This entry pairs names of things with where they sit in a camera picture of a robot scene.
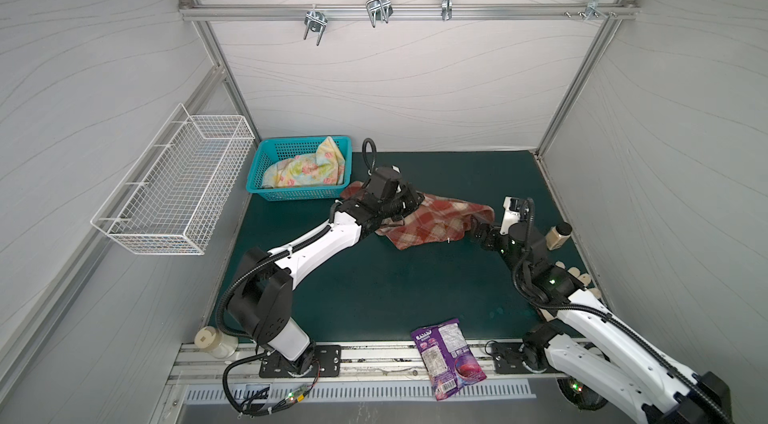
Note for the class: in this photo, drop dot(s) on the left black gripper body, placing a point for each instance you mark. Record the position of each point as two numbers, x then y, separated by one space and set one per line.
400 204

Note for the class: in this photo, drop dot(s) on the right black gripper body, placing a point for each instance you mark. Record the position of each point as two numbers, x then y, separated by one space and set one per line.
485 234

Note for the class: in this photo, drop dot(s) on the red plaid skirt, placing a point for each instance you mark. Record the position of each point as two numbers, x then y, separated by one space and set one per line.
437 219

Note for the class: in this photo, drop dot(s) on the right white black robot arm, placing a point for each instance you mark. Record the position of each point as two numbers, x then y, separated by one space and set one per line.
620 366

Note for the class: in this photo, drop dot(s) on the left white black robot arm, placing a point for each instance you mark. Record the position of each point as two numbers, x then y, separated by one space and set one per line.
257 305

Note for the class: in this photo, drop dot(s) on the small jar black lid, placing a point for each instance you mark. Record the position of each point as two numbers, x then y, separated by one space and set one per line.
558 235

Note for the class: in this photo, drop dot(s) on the floral yellow skirt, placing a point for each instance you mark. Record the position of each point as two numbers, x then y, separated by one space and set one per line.
306 163

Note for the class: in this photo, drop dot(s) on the beige work glove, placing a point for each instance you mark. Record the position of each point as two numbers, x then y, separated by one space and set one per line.
585 279

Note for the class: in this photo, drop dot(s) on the teal plastic basket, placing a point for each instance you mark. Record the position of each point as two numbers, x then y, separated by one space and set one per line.
272 151

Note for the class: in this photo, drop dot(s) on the purple snack bag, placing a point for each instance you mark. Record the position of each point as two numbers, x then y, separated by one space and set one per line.
450 364

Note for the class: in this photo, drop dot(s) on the middle metal hook clamp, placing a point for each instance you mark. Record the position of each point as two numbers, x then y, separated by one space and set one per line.
379 11

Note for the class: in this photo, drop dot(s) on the metal hook clamp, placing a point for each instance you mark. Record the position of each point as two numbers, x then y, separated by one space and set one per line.
315 23
379 11

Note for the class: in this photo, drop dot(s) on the left metal hook clamp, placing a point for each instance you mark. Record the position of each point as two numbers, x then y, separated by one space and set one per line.
315 23

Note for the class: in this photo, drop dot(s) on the small metal hook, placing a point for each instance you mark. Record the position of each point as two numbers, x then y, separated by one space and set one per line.
446 10

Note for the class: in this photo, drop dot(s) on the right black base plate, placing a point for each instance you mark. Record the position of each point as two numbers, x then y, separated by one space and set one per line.
511 358

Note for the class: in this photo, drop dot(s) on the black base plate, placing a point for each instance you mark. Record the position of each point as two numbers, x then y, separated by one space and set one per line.
316 360
511 358

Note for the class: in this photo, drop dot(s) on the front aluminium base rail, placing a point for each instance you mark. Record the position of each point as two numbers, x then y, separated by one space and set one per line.
360 361

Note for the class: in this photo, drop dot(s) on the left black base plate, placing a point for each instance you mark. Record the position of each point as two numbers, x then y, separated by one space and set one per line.
316 360

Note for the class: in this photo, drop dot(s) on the white wire basket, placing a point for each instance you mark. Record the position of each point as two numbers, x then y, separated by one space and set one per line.
172 197

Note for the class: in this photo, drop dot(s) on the horizontal aluminium rail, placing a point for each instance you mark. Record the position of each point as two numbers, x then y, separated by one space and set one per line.
401 12

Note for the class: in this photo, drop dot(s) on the right metal bracket clamp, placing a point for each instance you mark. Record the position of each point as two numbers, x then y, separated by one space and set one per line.
591 11

